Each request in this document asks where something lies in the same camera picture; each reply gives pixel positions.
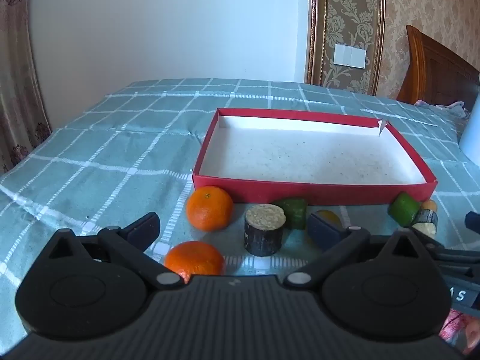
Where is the white wall switch panel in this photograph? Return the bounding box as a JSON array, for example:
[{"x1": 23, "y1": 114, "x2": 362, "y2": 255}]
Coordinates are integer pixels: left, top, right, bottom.
[{"x1": 334, "y1": 44, "x2": 366, "y2": 69}]

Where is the white pitcher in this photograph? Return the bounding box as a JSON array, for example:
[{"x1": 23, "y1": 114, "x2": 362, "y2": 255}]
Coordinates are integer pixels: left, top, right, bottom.
[{"x1": 458, "y1": 94, "x2": 480, "y2": 162}]

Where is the orange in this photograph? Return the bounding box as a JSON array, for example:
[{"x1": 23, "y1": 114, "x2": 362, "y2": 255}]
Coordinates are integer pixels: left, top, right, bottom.
[
  {"x1": 164, "y1": 241, "x2": 226, "y2": 284},
  {"x1": 185, "y1": 186, "x2": 234, "y2": 232}
]

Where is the gold framed ornate wall panel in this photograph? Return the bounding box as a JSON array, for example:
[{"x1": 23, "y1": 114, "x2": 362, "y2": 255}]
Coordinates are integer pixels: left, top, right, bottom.
[{"x1": 305, "y1": 0, "x2": 387, "y2": 96}]

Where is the person's pink clothing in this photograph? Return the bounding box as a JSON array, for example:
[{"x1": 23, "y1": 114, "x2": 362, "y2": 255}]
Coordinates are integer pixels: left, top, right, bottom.
[{"x1": 439, "y1": 309, "x2": 480, "y2": 354}]

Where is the wooden headboard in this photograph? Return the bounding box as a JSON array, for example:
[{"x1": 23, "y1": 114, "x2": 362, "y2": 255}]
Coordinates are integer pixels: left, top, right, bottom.
[{"x1": 396, "y1": 25, "x2": 480, "y2": 107}]

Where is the pink cloth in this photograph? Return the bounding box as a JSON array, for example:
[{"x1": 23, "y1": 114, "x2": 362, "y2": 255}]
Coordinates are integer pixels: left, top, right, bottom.
[{"x1": 413, "y1": 99, "x2": 469, "y2": 119}]

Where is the red cardboard box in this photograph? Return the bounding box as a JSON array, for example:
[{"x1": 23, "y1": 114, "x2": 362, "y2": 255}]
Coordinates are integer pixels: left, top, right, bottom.
[{"x1": 192, "y1": 108, "x2": 439, "y2": 206}]

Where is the green cucumber chunk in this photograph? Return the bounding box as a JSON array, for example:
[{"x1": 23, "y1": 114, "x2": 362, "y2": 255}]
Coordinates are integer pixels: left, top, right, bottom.
[
  {"x1": 272, "y1": 197, "x2": 309, "y2": 230},
  {"x1": 387, "y1": 192, "x2": 421, "y2": 227}
]

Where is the green checked bedsheet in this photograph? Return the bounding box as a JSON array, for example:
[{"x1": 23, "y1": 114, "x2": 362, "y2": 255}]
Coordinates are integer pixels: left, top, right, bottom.
[{"x1": 0, "y1": 79, "x2": 480, "y2": 346}]

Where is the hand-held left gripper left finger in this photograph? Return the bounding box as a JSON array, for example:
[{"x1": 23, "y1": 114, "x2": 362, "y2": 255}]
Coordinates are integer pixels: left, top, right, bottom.
[{"x1": 38, "y1": 212, "x2": 186, "y2": 290}]

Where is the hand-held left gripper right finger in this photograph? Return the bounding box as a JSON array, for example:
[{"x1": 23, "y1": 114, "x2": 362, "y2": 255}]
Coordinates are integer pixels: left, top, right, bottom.
[{"x1": 283, "y1": 211, "x2": 440, "y2": 290}]

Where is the patterned curtain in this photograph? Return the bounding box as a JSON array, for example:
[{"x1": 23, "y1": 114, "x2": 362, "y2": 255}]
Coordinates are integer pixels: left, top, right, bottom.
[{"x1": 0, "y1": 0, "x2": 51, "y2": 175}]

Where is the dark sugarcane piece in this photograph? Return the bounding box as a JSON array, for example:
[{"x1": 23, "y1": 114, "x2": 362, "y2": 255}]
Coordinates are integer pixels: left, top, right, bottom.
[
  {"x1": 244, "y1": 203, "x2": 286, "y2": 257},
  {"x1": 410, "y1": 208, "x2": 439, "y2": 240}
]

